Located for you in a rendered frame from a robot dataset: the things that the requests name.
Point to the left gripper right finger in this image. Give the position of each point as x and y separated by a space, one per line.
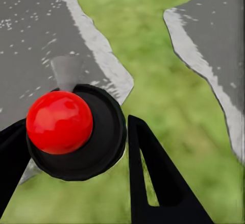
177 202

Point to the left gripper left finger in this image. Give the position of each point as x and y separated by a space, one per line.
14 158

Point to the pesticide atomizer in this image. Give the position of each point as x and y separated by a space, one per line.
78 131

